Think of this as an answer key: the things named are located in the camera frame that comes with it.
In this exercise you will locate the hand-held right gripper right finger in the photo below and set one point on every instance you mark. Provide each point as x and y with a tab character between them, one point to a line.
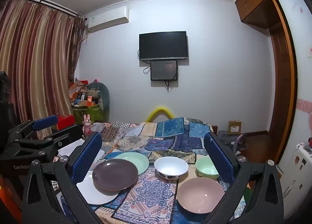
219	158

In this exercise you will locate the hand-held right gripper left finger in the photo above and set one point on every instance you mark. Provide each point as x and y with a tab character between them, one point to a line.
87	157

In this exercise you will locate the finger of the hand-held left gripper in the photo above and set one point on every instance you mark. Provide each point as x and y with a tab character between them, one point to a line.
65	133
45	122

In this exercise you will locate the green bowl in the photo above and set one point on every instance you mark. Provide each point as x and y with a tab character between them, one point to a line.
206	169

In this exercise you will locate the brown plate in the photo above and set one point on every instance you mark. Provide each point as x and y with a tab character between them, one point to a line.
114	174

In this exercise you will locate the white plate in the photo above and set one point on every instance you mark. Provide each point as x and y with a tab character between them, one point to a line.
97	196

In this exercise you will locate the pink bowl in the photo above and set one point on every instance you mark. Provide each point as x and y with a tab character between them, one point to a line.
199	194

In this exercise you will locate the white bowl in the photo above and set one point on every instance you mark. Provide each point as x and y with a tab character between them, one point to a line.
170	166

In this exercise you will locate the green plate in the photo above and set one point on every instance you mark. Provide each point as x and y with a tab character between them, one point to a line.
137	161

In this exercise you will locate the person's left forearm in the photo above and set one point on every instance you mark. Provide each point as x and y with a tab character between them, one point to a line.
9	197

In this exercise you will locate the red box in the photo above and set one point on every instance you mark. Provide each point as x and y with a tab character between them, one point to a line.
65	122

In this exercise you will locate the white cloth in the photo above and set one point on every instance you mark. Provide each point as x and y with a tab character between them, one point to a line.
73	148

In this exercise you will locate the grey backpack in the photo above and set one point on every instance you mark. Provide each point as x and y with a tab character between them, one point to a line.
231	139

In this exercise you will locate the pink bunny toy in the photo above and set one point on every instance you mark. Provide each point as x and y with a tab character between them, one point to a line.
87	124

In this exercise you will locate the green storage box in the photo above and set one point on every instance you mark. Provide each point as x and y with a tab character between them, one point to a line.
89	114

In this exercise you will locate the cardboard box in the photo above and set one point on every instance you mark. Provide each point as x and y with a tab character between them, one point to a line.
234	127

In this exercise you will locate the patchwork blanket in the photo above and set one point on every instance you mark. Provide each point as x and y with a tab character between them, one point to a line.
158	138

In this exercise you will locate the striped brown curtain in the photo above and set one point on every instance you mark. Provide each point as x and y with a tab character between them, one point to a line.
36	55

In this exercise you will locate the yellow foam tube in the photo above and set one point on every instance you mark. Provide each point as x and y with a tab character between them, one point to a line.
159	110

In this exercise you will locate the white appliance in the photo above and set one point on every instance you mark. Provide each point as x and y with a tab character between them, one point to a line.
296	172

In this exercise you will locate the wooden door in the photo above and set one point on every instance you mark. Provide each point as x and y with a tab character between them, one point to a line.
284	92

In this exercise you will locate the curtain rod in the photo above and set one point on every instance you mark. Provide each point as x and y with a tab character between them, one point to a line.
48	3

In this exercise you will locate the white air conditioner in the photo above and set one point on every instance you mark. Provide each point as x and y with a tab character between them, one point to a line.
107	19

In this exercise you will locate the wooden bed frame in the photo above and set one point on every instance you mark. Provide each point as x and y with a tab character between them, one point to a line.
214	129

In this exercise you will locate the pink wall sticker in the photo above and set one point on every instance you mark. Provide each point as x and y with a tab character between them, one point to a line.
304	108

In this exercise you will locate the small black wall monitor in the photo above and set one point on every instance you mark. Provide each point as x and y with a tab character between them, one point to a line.
163	70

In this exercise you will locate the black wall television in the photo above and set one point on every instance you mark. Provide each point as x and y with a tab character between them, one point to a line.
163	44

